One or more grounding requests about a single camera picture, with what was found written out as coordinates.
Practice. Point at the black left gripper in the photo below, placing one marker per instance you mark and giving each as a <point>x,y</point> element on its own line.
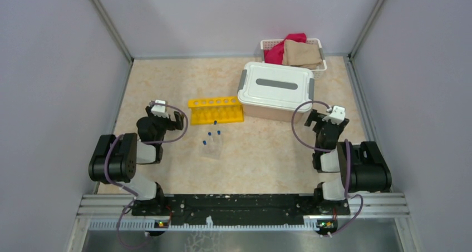
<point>178,124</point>

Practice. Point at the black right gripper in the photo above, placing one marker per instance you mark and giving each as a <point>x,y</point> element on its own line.
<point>317,117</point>

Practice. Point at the white plastic tray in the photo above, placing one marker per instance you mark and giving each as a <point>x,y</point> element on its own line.
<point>275,86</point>

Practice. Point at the yellow test tube rack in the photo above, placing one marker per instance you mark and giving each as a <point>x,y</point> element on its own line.
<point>206,111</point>

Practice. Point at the pink plastic tub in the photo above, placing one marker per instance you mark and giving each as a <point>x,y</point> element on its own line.
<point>268,113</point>

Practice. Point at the blue capped small tubes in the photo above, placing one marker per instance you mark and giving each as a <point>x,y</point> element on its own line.
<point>210,134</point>

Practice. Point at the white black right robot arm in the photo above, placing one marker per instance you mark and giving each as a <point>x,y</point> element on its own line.
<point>360,167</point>

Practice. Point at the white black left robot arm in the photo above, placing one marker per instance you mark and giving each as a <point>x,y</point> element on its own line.
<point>116,158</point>

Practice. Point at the beige cloth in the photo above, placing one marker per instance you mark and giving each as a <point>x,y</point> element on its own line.
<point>305,55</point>

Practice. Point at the red cloth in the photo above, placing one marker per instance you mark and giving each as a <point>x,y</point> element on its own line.
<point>275,54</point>

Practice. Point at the white perforated basket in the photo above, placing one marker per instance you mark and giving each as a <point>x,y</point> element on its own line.
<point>267,44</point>

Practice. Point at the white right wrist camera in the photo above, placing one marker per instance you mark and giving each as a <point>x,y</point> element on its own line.
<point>335,115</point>

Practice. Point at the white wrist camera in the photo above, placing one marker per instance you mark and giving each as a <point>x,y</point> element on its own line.
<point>335,115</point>
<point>158,108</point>

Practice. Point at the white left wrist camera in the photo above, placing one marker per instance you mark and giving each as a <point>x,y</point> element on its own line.
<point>158,108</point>

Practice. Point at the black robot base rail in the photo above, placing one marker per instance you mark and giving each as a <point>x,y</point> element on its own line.
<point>238,209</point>

